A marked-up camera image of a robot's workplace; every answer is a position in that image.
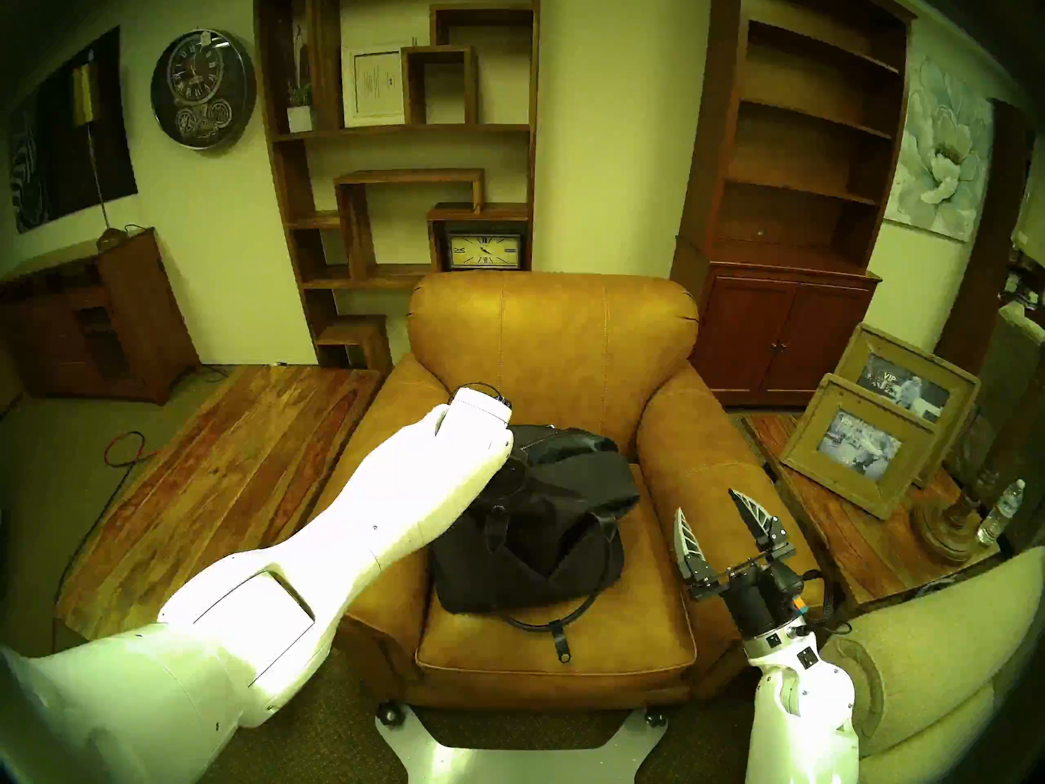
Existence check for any open wooden shelf unit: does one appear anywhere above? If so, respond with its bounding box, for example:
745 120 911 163
253 0 541 375

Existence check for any black zipper handbag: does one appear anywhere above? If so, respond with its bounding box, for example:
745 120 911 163
429 423 642 665

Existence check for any round black wall clock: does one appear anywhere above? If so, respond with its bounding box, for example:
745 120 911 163
150 29 257 150

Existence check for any rectangular mantel clock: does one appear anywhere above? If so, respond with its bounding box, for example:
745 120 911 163
445 231 525 271

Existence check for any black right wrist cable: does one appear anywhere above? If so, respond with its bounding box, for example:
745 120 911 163
804 570 854 638

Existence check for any white framed certificate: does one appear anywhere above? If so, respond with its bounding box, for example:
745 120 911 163
340 41 413 128

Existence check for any large rustic photo frame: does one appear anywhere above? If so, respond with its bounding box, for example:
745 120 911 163
834 323 981 489

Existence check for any clear water bottle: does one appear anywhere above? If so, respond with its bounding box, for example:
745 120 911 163
976 479 1026 546

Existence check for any small potted plant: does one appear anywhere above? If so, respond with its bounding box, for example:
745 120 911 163
278 23 318 134

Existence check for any black zebra canvas picture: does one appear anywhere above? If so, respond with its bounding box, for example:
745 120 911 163
8 25 138 234

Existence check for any pale flower painting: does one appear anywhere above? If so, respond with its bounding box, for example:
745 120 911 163
884 51 995 243

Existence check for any turned wooden lamp base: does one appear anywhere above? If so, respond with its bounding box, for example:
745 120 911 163
913 366 1045 564

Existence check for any red floor cable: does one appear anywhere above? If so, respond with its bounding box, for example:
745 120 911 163
51 431 162 628

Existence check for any wooden side table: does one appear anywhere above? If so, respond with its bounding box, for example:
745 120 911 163
741 411 1001 620

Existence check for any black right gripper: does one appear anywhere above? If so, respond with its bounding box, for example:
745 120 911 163
674 488 809 638

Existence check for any grey wingback chair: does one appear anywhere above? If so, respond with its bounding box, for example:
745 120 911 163
951 301 1045 481

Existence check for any reddish wooden sideboard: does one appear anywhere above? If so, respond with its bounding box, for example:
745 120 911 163
0 227 202 406

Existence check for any small rustic photo frame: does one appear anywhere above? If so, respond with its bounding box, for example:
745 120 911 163
780 372 938 520

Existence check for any beige upholstered chair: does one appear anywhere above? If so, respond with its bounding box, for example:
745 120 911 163
820 546 1045 784

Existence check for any wooden plank coffee table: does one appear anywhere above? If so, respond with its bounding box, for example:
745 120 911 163
53 364 385 653

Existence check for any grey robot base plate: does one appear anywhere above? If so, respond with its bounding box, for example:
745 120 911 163
376 705 669 784

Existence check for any tan leather armchair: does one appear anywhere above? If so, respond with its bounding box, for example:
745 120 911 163
278 269 834 714

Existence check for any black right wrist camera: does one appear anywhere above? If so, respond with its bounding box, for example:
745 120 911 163
767 574 813 620

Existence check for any dark wooden bookcase cabinet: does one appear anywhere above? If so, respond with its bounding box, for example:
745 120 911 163
669 0 917 408

